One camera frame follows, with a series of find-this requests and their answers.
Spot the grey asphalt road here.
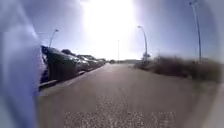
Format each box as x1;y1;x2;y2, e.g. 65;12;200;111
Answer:
37;63;224;128

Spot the street lamp pole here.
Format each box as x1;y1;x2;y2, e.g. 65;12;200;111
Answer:
48;28;60;49
188;1;203;63
137;25;149;63

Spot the kerb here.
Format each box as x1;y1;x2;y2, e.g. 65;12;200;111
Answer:
37;64;107;92

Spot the row of parked cars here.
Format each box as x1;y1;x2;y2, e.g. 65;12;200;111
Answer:
39;45;108;84

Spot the dry bushes strip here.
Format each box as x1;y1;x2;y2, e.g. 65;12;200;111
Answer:
133;55;224;84

